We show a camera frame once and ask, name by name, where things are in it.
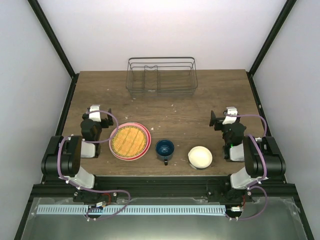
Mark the light blue slotted strip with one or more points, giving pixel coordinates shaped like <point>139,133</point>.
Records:
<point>199,210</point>

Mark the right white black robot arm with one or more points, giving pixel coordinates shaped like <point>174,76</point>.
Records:
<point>261,156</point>

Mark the black wire dish rack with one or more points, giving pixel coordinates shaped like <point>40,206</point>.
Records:
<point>161,76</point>

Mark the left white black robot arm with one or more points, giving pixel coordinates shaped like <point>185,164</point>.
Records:
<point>62,157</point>

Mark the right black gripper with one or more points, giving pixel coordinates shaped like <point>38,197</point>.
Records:
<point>212,121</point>

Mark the white bowl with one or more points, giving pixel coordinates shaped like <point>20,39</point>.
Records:
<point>200,158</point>

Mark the orange woven plate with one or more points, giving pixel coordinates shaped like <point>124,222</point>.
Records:
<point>129,142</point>

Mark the black aluminium frame rail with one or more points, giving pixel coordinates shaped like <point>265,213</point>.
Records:
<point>213,188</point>

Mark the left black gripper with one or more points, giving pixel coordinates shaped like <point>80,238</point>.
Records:
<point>110,122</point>

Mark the pink red plate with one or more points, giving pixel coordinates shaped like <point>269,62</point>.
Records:
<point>149,140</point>

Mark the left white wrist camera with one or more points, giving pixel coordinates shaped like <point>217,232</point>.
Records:
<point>94,113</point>

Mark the dark blue mug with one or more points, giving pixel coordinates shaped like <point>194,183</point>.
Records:
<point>164,150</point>

